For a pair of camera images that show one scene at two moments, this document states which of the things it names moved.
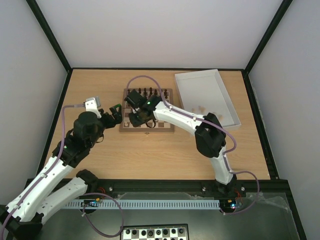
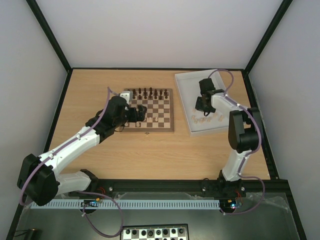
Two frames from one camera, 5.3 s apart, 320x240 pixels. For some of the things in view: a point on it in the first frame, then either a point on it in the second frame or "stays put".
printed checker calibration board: x=155 y=232 stays put
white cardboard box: x=202 y=92 stays put
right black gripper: x=135 y=110 -> x=204 y=104
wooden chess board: x=125 y=125 stays put
